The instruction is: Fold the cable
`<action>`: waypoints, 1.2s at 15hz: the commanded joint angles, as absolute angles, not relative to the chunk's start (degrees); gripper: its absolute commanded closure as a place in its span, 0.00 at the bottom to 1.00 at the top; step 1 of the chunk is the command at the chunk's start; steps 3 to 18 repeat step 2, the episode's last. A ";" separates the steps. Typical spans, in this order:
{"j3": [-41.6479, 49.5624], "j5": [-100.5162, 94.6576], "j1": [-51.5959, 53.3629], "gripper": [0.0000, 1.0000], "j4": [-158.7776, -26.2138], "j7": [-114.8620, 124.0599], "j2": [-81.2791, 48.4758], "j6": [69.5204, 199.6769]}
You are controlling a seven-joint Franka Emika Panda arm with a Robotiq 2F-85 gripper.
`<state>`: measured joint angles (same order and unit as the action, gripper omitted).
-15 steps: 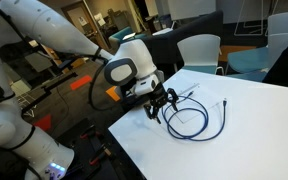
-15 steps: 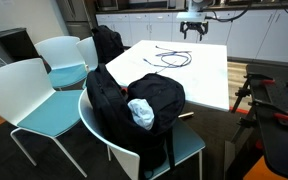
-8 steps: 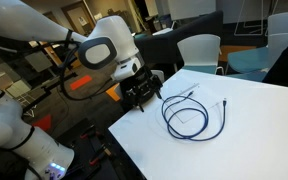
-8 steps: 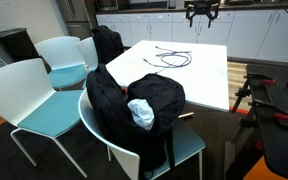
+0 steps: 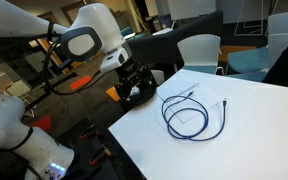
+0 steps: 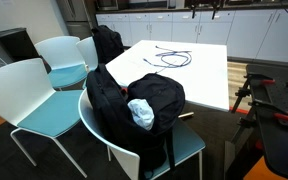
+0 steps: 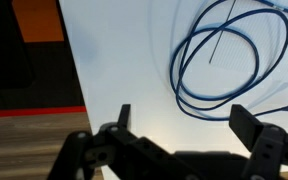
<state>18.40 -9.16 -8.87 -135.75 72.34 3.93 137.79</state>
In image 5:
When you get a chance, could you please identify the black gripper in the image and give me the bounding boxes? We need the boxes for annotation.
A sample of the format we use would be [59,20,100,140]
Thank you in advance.
[115,62,157,102]

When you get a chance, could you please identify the dark grey sofa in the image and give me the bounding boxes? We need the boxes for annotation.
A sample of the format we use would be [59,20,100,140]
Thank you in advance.
[125,9,225,73]

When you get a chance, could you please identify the teal armchair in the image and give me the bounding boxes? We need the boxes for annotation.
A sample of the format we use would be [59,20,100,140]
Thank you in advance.
[119,25,148,39]

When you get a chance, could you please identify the black clamp orange handle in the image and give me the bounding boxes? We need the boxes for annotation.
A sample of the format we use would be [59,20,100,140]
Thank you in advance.
[88,147,113,167]
[79,124,102,141]

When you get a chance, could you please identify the white metal stand frame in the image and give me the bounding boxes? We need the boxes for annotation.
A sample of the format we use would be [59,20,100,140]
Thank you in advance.
[233,0,275,37]

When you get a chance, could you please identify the black metal stand bar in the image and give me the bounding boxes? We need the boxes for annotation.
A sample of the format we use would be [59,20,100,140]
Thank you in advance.
[23,71,78,113]

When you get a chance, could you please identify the black robot cable harness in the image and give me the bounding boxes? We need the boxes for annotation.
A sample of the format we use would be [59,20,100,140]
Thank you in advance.
[42,21,105,97]

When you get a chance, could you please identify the white board panel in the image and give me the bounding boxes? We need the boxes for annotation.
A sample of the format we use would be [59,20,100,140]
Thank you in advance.
[168,0,217,22]

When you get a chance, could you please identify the blue cable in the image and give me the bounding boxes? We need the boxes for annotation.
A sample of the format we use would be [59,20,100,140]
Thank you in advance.
[161,90,228,142]

